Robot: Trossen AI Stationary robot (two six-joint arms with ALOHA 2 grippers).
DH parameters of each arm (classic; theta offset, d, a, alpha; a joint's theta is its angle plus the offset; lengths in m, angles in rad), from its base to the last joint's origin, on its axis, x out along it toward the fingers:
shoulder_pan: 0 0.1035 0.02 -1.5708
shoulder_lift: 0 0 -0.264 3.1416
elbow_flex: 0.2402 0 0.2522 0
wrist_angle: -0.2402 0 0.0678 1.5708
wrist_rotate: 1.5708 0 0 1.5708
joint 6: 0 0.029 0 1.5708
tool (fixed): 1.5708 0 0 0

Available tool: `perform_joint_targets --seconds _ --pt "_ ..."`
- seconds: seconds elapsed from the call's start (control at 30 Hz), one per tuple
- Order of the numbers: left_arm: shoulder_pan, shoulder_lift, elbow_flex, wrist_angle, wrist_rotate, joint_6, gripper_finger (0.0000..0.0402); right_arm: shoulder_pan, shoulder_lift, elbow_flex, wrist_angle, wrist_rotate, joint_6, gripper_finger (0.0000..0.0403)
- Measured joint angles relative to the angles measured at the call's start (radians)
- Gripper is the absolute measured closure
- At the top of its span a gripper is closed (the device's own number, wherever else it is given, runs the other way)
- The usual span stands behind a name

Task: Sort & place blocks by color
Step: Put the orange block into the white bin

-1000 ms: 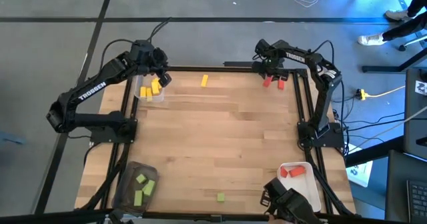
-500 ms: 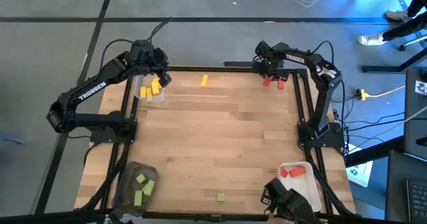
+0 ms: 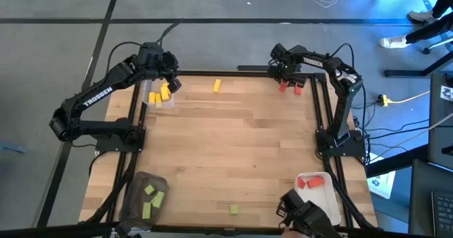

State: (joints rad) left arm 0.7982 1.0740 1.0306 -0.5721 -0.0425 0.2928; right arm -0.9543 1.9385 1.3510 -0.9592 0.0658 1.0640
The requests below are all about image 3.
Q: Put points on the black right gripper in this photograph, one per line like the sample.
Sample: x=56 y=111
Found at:
x=288 y=71

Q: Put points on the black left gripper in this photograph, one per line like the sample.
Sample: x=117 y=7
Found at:
x=169 y=65

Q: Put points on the yellow plank block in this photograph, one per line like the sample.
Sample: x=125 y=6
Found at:
x=165 y=84

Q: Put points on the yellow long block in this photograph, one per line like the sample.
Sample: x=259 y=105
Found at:
x=216 y=85

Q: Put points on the red triangular block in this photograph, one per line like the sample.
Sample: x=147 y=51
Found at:
x=301 y=183

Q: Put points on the green rectangular block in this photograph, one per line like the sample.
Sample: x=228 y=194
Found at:
x=146 y=210

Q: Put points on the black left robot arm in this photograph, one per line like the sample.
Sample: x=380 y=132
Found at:
x=99 y=95

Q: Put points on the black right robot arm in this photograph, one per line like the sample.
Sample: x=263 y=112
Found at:
x=318 y=61

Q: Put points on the yellow arch block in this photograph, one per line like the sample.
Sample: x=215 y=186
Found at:
x=165 y=93

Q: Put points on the yellow rectangular block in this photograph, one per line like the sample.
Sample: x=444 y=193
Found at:
x=158 y=100

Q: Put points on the clear plastic bin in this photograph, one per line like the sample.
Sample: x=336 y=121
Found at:
x=146 y=89

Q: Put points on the person's white shoe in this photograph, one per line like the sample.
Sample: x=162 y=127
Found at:
x=393 y=41
x=421 y=16

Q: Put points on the black floor stand base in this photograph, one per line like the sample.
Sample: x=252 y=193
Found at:
x=403 y=73

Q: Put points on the dark translucent plastic bin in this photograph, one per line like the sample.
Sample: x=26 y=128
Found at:
x=131 y=202

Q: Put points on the white plastic bin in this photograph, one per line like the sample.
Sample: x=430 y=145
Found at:
x=325 y=202

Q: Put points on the black diagonal bar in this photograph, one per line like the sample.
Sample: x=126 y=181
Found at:
x=396 y=161

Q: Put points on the black handheld device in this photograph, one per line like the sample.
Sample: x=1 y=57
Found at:
x=308 y=216

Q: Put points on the white printed paper sheet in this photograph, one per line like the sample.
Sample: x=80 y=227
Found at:
x=384 y=185

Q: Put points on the person's leg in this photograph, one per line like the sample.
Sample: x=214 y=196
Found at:
x=444 y=0
x=428 y=30

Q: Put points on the office chair base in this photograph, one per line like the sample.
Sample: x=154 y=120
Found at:
x=439 y=44

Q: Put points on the black equipment case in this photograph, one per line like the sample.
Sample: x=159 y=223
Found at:
x=439 y=131

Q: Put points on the white marker tag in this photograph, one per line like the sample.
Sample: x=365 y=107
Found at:
x=446 y=93

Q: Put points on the dark desk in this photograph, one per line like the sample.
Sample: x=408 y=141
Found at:
x=421 y=202

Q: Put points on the black keyboard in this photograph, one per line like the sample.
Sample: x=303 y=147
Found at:
x=442 y=213

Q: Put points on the black aluminium table frame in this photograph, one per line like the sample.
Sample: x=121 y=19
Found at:
x=205 y=73

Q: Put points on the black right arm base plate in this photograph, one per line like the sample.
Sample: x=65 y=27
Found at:
x=354 y=147

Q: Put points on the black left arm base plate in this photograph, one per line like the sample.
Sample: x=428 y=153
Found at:
x=106 y=146

